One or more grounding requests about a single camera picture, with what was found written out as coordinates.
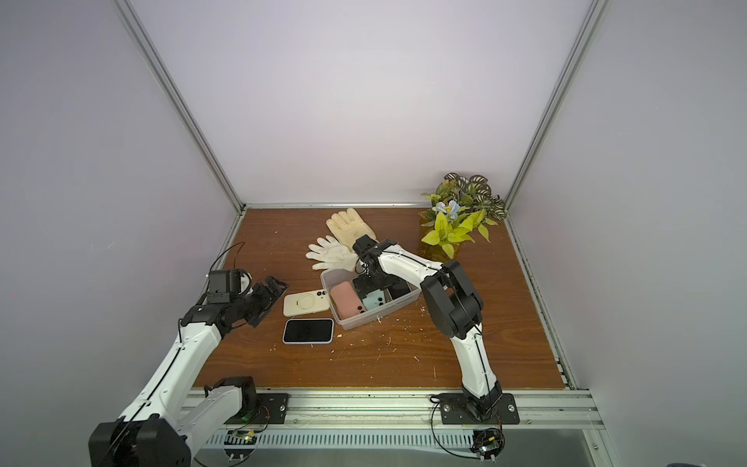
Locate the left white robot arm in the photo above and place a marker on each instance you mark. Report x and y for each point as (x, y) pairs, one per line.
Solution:
(152, 431)

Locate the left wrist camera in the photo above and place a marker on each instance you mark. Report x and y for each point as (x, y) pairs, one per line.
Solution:
(224, 286)

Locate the cream magsafe case phone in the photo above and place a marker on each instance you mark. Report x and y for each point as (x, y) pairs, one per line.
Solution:
(305, 303)

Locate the right circuit board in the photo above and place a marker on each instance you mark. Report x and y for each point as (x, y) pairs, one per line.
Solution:
(488, 443)

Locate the pink case phone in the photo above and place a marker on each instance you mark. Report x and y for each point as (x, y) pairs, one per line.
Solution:
(347, 302)

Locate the artificial plant in vase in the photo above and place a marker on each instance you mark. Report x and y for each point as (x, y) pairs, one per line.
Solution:
(460, 208)

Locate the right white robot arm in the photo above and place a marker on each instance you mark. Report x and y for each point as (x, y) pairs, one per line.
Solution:
(455, 308)

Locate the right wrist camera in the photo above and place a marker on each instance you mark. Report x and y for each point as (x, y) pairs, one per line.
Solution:
(362, 245)

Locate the circuit board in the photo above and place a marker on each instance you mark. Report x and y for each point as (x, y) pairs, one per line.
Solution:
(488, 443)
(239, 445)

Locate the black screen lilac phone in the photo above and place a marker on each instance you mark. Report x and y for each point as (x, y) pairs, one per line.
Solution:
(308, 331)

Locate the clear plastic storage box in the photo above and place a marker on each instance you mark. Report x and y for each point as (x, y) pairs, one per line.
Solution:
(330, 278)

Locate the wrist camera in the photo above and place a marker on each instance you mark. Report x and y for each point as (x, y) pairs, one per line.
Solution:
(224, 286)
(362, 245)

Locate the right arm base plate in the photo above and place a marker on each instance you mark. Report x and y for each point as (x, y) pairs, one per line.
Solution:
(460, 409)

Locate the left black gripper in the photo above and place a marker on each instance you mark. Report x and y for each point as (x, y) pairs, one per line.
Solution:
(267, 298)

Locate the mint green case phone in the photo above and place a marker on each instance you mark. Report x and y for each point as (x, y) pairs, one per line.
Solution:
(374, 300)

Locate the left circuit board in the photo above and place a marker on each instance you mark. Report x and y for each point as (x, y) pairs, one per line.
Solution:
(239, 445)

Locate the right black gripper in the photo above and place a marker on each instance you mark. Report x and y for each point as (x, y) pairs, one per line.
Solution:
(371, 277)

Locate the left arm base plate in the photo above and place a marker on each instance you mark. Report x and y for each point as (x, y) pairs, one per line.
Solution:
(271, 409)

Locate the yellow rubber glove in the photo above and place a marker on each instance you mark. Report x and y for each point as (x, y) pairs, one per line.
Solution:
(347, 226)

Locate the white knit glove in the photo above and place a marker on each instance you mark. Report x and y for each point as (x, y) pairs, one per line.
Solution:
(329, 254)

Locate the aluminium front rail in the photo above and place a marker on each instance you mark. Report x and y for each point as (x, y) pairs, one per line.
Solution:
(388, 408)

